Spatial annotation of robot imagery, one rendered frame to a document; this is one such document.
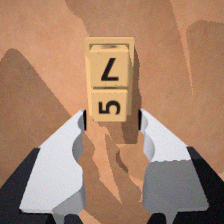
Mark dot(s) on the tan wooden number cube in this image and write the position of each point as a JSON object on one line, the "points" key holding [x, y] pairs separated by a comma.
{"points": [[109, 104], [109, 65]]}

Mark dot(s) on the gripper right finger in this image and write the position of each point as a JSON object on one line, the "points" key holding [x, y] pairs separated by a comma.
{"points": [[178, 182]]}

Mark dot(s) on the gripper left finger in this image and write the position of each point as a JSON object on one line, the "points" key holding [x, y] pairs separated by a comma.
{"points": [[49, 183]]}

